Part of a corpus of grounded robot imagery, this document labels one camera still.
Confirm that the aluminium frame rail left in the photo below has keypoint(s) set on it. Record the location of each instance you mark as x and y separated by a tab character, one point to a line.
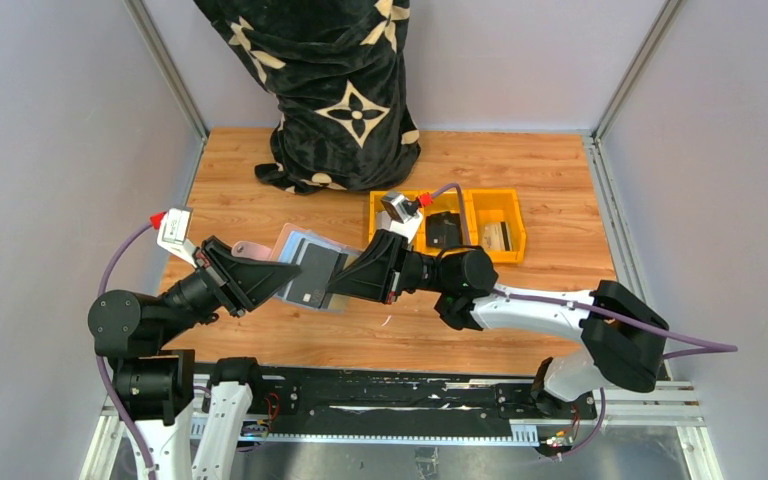
151	34

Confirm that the black card in holder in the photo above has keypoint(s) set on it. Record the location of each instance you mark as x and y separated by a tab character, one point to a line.
318	261

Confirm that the yellow bin middle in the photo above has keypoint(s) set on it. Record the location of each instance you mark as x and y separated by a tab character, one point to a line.
449	201

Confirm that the yellow bin right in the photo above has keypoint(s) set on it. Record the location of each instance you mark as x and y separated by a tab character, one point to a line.
500	204

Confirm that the dark card in middle bin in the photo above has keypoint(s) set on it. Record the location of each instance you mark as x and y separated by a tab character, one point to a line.
443	230

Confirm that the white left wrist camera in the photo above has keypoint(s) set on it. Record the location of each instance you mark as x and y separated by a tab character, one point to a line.
172	233

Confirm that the black patterned blanket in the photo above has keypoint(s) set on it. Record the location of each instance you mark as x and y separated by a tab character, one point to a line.
337	71

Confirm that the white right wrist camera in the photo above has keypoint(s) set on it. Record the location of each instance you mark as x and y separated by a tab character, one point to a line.
402	215

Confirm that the yellow bin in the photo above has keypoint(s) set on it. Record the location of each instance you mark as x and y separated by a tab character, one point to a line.
449	201
500	204
377	215

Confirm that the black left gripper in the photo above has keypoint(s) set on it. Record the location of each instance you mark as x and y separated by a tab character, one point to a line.
251	280

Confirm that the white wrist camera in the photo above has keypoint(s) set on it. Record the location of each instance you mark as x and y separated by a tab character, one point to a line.
172	233
402	215

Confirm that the aluminium frame rail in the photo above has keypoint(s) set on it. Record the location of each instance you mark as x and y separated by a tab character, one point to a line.
621	246
151	34

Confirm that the aluminium frame rail right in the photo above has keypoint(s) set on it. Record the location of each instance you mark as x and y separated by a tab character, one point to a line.
621	246

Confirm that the cream card in right bin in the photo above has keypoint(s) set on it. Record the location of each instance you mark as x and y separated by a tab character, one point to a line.
495	236

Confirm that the yellow bin left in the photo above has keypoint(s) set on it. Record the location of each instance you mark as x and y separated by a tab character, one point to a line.
377	215

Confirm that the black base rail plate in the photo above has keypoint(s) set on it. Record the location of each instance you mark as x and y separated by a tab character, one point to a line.
366	405

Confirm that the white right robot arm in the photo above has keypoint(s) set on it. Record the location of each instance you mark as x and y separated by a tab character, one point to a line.
621	339

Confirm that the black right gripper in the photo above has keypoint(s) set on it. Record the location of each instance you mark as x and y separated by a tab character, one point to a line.
368	277

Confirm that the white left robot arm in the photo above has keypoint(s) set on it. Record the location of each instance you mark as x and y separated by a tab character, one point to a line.
153	387

